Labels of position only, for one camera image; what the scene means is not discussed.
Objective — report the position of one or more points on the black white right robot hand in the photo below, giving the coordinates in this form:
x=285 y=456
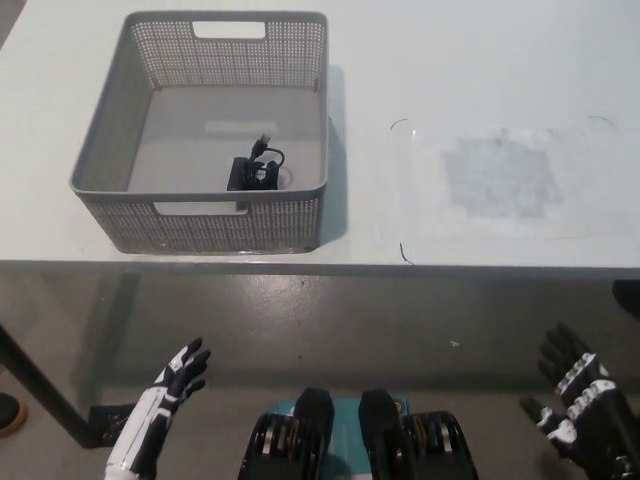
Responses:
x=595 y=410

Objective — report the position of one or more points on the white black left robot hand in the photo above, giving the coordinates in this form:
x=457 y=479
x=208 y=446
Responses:
x=160 y=405

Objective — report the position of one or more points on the black floor plate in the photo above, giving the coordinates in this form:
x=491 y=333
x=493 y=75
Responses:
x=107 y=425

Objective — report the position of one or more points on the black table leg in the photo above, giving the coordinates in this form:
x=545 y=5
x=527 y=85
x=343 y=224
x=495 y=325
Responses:
x=40 y=380

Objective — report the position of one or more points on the black ribbed robot body block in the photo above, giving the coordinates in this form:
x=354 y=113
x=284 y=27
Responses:
x=300 y=440
x=400 y=440

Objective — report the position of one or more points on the black shoe with brown sole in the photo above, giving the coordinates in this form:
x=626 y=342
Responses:
x=10 y=412

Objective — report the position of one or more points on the grey perforated plastic basket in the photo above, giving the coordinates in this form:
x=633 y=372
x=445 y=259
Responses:
x=200 y=145

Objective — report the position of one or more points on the clear plastic film sheet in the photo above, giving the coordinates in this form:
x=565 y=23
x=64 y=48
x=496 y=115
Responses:
x=430 y=200

